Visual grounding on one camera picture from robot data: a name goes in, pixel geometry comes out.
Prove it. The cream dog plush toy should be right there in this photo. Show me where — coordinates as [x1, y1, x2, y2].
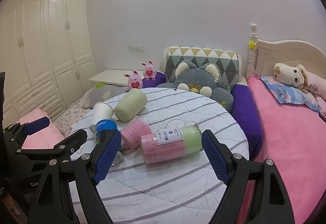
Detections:
[273, 63, 308, 93]

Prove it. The blue cartoon pillow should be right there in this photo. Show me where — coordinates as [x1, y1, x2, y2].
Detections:
[261, 75, 319, 113]

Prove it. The grey cat plush cushion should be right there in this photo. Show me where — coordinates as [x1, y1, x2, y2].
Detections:
[158, 60, 234, 112]

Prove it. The pink pig plush front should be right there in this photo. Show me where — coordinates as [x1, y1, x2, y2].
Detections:
[124, 70, 143, 91]

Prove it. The white bedside table top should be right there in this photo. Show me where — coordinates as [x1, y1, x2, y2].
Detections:
[89, 70, 132, 87]

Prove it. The pink quilt left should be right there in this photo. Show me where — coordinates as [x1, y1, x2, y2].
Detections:
[18, 109, 65, 149]

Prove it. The pink pig plush rear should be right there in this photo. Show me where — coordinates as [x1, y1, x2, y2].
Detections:
[142, 60, 157, 81]

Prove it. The pink pig plush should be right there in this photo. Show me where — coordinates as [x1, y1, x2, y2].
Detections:
[124, 70, 143, 91]
[142, 60, 157, 81]

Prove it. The pink fleece blanket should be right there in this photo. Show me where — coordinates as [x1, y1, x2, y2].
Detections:
[245, 75, 325, 223]

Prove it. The pale green ceramic cup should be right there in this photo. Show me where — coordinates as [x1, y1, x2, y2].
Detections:
[114, 88, 148, 122]

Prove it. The heart patterned sheet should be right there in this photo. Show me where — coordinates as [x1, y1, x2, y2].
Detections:
[53, 88, 92, 137]

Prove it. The white wall socket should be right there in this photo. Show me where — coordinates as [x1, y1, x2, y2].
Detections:
[128, 45, 144, 52]

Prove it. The yellow star sticker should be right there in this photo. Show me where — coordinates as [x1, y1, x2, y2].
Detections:
[248, 40, 257, 50]

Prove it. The cream built-in wardrobe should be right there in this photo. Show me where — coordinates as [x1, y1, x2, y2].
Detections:
[1, 0, 97, 126]

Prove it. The triangle patterned quilt cover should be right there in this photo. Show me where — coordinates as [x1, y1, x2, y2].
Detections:
[160, 46, 242, 90]

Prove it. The purple blanket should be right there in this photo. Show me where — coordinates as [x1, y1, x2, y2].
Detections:
[231, 84, 264, 161]

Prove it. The black blue can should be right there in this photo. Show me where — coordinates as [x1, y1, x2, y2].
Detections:
[94, 120, 124, 167]

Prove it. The grey flower cushion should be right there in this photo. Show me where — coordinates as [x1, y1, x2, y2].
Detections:
[83, 83, 128, 109]

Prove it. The clear cup pink paper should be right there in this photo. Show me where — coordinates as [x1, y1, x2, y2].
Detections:
[120, 117, 152, 149]

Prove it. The white paper cup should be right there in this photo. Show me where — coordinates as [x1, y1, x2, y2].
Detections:
[89, 102, 114, 133]

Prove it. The cream wooden bed headboard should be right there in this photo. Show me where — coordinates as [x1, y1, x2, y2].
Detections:
[246, 24, 325, 78]

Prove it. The clear jar green pink paper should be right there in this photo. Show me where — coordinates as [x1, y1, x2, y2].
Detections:
[140, 124, 202, 164]

